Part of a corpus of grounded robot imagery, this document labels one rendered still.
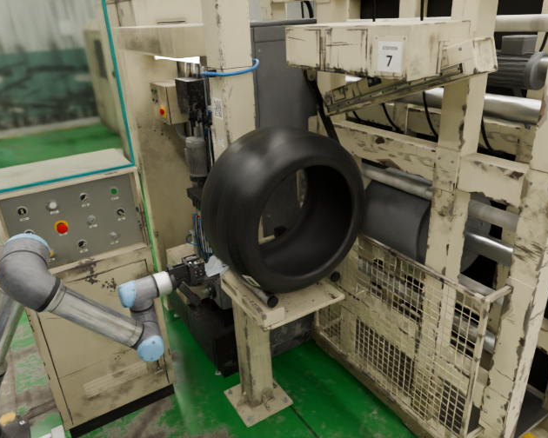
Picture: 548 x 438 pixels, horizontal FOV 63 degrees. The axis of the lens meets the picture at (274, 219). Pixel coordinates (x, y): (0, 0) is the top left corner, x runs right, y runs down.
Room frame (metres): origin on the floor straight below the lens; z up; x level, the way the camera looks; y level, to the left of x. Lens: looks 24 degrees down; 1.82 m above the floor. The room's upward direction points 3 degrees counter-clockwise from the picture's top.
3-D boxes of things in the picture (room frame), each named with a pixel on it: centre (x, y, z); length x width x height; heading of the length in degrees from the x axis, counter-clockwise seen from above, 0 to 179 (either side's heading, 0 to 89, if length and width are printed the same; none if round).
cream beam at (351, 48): (1.59, -0.33, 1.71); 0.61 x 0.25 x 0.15; 30
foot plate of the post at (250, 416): (1.76, 0.13, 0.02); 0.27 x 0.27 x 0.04; 30
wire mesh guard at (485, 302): (1.52, -0.41, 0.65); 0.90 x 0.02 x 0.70; 30
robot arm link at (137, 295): (1.19, 0.43, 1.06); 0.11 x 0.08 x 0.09; 120
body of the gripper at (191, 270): (1.27, 0.29, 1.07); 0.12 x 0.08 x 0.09; 120
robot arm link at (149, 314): (1.17, 0.42, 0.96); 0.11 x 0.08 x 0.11; 21
